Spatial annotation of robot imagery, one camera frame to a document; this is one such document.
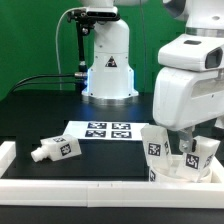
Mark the white U-shaped frame fence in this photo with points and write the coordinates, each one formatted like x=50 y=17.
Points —
x=108 y=194

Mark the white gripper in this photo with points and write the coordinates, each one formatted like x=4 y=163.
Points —
x=189 y=88

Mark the white round stool seat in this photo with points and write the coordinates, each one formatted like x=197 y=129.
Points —
x=177 y=175

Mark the white marker tag sheet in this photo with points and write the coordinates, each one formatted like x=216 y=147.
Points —
x=100 y=130

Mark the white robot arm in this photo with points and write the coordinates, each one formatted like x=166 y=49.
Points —
x=110 y=77

